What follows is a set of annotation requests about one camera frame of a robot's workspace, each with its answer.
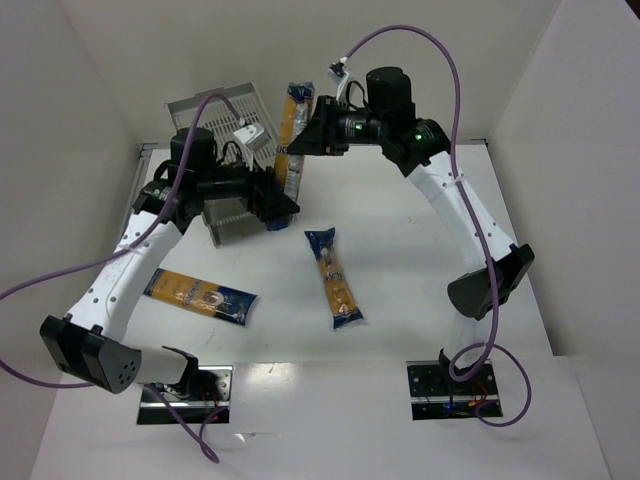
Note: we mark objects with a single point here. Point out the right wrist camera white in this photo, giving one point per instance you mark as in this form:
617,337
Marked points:
338,71

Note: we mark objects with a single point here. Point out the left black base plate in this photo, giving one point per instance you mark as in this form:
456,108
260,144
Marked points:
212,392

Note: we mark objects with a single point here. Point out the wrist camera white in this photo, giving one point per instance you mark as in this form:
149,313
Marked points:
338,71
253,137

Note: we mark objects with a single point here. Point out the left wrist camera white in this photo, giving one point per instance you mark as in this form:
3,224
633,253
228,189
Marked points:
253,137

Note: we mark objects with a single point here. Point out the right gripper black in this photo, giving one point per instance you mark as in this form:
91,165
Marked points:
329,126

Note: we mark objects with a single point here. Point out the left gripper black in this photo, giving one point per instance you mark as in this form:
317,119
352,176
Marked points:
259,195

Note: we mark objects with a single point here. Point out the grey three-tier tray shelf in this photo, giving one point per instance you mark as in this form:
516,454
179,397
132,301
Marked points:
221,111

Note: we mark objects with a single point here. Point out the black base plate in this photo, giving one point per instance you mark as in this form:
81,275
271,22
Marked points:
435,397
212,392

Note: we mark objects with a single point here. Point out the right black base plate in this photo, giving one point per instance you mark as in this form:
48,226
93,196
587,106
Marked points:
435,397

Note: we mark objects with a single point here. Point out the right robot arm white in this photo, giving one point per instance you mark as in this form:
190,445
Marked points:
495,264

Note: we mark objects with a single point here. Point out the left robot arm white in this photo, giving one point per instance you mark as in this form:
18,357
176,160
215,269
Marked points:
87,342

